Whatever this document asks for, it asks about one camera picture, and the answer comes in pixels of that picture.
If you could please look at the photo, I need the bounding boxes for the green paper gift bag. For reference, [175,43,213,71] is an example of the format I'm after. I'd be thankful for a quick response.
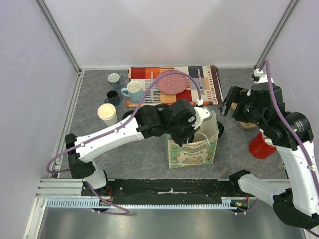
[166,111,219,169]

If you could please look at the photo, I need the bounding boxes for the white paper cup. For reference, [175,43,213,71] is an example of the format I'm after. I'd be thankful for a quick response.
[97,103,118,126]
[122,110,134,120]

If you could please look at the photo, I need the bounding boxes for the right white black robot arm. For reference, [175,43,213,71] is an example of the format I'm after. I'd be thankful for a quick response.
[218,83,319,230]

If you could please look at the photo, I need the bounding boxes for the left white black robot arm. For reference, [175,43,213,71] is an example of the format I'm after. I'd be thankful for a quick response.
[65,100,203,196]

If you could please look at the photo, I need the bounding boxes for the cardboard cup carrier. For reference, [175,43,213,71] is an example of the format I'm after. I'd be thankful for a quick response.
[231,103,257,129]

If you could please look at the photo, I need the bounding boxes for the colourful patchwork placemat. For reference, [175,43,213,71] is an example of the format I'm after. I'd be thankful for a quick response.
[128,65,223,106]

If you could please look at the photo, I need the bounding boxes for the pink dotted plate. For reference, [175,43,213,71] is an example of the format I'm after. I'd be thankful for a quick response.
[156,69,188,95]

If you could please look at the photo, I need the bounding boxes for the red straw holder cup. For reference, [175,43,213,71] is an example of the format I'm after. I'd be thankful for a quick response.
[249,132,276,159]

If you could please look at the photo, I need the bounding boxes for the light blue mug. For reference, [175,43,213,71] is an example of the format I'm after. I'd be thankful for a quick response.
[121,81,144,103]

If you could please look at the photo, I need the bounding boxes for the dark blue mug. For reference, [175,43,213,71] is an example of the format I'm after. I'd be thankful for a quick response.
[104,90,120,106]

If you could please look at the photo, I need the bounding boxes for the small grey cup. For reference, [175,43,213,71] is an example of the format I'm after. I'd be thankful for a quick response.
[107,73,123,90]

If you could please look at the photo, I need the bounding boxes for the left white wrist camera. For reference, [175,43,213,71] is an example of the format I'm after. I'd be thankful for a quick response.
[192,99,212,129]

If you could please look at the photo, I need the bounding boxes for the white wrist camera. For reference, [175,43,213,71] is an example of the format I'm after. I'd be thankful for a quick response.
[252,68,268,84]
[192,99,212,129]

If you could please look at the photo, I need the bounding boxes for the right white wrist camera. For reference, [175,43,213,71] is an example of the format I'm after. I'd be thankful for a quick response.
[252,68,268,84]

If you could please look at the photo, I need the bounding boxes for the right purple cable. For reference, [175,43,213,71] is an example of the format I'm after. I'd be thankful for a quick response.
[234,59,319,239]

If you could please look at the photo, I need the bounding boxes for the purple cable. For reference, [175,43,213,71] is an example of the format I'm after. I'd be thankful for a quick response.
[46,69,204,215]
[234,59,319,239]

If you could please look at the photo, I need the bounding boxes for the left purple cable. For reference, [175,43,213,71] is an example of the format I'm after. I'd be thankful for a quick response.
[46,69,204,215]

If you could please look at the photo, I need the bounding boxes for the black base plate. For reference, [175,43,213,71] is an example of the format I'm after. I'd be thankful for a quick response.
[95,179,247,199]

